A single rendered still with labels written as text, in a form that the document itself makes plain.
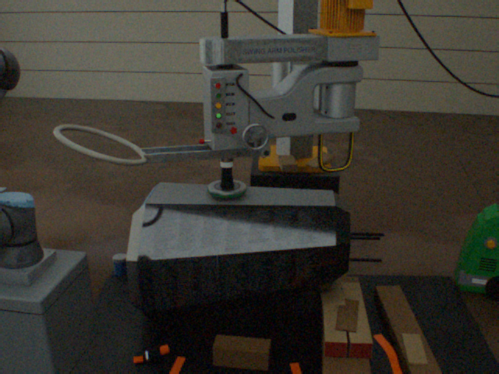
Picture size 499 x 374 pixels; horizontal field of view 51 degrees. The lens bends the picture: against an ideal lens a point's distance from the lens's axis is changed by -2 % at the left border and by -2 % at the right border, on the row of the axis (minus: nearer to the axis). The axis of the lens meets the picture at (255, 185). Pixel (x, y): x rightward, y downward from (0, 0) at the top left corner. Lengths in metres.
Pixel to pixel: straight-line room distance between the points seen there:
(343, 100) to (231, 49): 0.71
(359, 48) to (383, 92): 5.93
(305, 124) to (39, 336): 1.69
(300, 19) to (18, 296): 2.35
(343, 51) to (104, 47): 7.10
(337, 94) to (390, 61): 5.83
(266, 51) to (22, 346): 1.75
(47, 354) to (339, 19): 2.11
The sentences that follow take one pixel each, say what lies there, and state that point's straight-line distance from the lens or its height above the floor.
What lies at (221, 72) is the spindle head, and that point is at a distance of 2.73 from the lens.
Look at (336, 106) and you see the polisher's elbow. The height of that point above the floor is 1.30.
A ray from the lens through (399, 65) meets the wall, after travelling 8.83.
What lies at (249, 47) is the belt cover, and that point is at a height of 1.63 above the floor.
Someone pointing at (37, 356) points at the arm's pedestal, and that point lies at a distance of 2.30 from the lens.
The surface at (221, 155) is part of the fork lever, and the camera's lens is 2.88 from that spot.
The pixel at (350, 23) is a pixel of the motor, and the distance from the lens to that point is 2.96.
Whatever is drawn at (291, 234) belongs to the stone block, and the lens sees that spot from 2.85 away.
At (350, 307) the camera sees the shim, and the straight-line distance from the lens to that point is 3.10.
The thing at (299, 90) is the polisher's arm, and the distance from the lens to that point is 2.89.
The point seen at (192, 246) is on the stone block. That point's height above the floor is 0.63.
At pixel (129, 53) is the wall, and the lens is 9.48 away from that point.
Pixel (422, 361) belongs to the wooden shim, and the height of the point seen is 0.12.
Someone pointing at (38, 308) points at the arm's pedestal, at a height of 0.82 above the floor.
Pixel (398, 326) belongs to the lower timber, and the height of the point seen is 0.11.
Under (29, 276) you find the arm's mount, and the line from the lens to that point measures 2.23.
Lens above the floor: 1.95
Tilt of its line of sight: 21 degrees down
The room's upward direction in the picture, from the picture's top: straight up
